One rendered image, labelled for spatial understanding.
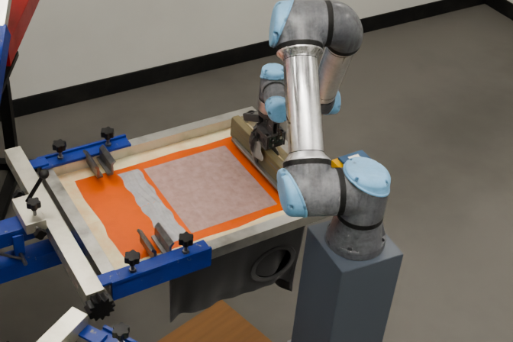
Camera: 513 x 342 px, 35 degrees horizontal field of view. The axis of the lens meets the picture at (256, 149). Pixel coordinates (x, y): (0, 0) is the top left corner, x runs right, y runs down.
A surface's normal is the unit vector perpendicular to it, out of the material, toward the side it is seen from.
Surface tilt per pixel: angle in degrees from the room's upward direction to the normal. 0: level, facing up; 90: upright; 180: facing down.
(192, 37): 90
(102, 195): 0
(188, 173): 0
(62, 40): 90
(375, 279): 90
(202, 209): 0
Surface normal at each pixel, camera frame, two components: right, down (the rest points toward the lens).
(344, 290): 0.43, 0.56
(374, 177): 0.20, -0.80
